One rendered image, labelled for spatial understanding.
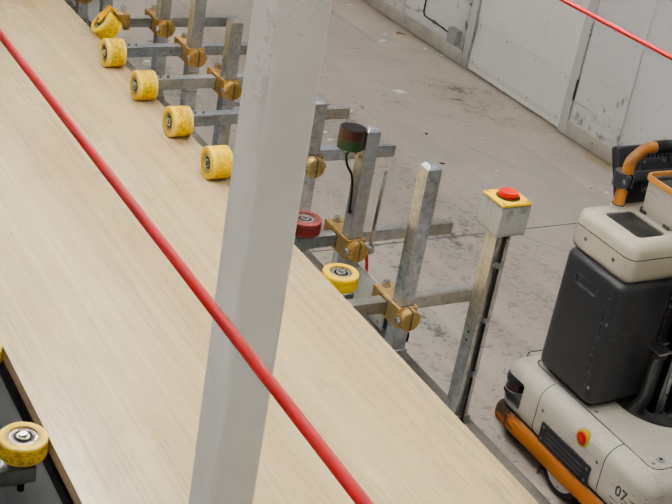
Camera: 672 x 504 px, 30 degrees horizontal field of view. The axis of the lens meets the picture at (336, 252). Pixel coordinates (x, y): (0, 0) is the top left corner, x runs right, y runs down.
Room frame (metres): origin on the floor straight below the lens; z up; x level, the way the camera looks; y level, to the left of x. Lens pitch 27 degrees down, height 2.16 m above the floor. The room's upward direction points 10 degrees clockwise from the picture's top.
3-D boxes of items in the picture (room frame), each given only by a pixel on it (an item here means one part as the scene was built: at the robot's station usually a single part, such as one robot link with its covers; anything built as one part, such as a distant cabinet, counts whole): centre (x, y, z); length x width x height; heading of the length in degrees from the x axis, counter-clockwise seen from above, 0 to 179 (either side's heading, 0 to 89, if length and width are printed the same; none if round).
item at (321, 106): (2.84, 0.11, 0.87); 0.04 x 0.04 x 0.48; 33
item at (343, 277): (2.38, -0.02, 0.85); 0.08 x 0.08 x 0.11
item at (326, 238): (2.72, -0.08, 0.84); 0.43 x 0.03 x 0.04; 123
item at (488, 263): (2.20, -0.31, 0.93); 0.05 x 0.05 x 0.45; 33
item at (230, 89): (3.28, 0.39, 0.95); 0.14 x 0.06 x 0.05; 33
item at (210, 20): (3.77, 0.60, 0.95); 0.36 x 0.03 x 0.03; 123
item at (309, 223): (2.61, 0.08, 0.85); 0.08 x 0.08 x 0.11
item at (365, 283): (2.62, -0.07, 0.75); 0.26 x 0.01 x 0.10; 33
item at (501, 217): (2.20, -0.30, 1.18); 0.07 x 0.07 x 0.08; 33
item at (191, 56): (3.50, 0.52, 0.95); 0.14 x 0.06 x 0.05; 33
